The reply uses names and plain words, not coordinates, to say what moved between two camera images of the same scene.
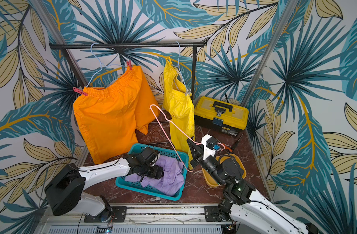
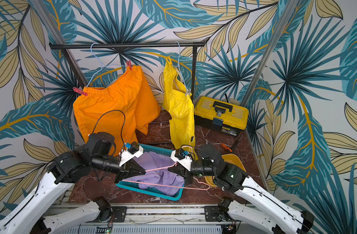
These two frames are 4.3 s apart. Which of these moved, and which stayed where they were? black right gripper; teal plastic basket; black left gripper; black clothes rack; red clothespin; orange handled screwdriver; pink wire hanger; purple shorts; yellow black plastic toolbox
Moved: black left gripper; pink wire hanger; black right gripper
Stayed: black clothes rack; teal plastic basket; orange handled screwdriver; yellow black plastic toolbox; purple shorts; red clothespin
